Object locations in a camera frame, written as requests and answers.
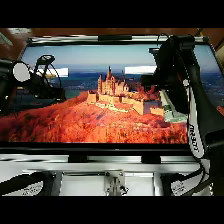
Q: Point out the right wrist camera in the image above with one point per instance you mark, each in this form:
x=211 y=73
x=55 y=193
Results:
x=185 y=42

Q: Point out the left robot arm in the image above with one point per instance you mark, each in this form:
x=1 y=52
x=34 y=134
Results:
x=36 y=85

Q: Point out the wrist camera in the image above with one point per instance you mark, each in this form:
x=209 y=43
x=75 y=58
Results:
x=45 y=60
x=185 y=42

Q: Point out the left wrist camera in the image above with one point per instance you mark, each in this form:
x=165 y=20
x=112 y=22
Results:
x=45 y=60

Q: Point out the silver frame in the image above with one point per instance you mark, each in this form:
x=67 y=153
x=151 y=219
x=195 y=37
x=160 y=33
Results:
x=100 y=166

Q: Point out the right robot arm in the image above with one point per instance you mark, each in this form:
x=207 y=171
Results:
x=200 y=100

